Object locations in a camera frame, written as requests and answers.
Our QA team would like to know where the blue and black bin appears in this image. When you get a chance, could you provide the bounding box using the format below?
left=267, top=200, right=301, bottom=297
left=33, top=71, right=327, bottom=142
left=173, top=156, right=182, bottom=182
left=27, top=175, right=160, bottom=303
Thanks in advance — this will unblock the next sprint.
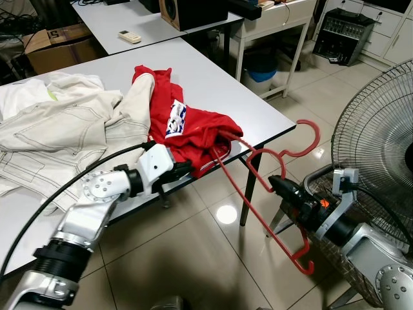
left=245, top=52, right=285, bottom=99

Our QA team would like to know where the brown and black speaker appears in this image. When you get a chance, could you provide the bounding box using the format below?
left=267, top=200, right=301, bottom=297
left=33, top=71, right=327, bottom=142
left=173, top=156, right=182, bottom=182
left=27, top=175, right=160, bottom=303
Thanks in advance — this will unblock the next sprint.
left=158, top=0, right=228, bottom=32

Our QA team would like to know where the white drawer cabinet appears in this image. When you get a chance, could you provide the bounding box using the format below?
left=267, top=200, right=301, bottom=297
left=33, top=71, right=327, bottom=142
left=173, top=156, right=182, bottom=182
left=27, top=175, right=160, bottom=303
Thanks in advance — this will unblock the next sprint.
left=361, top=0, right=413, bottom=65

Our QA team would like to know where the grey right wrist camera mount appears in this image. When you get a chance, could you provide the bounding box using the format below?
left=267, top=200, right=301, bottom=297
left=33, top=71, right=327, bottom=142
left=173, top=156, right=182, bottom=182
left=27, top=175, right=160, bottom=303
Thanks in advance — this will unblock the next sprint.
left=315, top=168, right=361, bottom=241

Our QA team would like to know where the brown cardboard box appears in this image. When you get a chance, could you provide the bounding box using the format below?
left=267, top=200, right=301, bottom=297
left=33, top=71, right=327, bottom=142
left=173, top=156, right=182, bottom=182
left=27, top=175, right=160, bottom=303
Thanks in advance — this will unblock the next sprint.
left=23, top=25, right=104, bottom=75

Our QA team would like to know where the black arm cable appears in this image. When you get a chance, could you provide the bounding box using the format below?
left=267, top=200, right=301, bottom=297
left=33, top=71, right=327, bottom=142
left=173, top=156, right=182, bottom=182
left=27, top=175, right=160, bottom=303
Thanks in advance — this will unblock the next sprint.
left=352, top=186, right=413, bottom=245
left=0, top=143, right=156, bottom=278

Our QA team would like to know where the black standing fan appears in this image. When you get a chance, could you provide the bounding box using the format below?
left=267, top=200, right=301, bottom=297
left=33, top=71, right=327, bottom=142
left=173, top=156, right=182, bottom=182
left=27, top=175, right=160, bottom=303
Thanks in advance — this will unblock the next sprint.
left=330, top=61, right=413, bottom=217

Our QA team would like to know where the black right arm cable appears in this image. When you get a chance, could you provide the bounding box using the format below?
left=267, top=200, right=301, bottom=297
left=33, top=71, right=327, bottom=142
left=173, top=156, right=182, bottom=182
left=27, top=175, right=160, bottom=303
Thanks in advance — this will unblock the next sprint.
left=352, top=186, right=413, bottom=245

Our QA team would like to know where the black audio amplifier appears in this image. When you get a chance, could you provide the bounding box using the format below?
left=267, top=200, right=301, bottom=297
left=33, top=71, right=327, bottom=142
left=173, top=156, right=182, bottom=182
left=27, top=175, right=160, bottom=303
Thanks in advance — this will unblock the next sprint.
left=313, top=8, right=376, bottom=67

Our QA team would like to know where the white remote control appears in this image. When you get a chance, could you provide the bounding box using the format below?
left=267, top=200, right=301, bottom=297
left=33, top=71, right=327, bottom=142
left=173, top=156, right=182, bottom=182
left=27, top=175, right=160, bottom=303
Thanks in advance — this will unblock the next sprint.
left=118, top=30, right=142, bottom=45

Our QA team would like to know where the beige denim garment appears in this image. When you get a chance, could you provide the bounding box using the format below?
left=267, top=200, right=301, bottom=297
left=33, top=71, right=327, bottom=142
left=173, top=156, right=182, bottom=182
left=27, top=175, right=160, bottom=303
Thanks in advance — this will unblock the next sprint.
left=0, top=72, right=152, bottom=214

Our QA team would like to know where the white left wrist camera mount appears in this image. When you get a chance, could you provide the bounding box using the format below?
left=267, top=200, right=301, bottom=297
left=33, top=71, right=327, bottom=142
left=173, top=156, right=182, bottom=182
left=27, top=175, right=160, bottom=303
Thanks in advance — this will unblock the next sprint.
left=132, top=143, right=176, bottom=198

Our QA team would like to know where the long black bar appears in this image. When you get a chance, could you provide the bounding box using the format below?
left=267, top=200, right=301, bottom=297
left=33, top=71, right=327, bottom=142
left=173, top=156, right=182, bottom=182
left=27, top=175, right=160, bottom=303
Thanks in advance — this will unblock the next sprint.
left=226, top=0, right=263, bottom=21

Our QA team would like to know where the white desk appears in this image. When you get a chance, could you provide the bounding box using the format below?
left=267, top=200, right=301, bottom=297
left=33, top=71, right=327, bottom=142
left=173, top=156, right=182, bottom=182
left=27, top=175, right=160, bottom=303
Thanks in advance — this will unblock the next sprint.
left=229, top=0, right=318, bottom=99

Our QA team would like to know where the red plastic hanger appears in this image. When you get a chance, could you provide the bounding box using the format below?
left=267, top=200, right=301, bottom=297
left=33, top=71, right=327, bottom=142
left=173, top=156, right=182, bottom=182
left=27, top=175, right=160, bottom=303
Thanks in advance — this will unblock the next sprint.
left=208, top=118, right=321, bottom=276

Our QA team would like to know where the black table leg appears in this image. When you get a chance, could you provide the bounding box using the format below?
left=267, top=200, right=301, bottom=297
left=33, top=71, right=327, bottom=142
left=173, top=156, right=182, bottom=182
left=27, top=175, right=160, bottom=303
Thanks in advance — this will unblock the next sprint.
left=240, top=152, right=264, bottom=227

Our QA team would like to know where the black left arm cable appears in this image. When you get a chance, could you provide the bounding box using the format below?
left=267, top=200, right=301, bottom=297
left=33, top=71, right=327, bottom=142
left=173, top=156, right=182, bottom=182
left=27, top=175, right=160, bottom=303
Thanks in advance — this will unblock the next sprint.
left=0, top=143, right=156, bottom=278

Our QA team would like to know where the red shirt with white print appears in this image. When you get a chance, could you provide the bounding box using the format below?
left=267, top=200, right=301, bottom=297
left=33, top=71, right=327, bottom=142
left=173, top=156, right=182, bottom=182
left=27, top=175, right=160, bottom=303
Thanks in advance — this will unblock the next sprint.
left=132, top=65, right=245, bottom=180

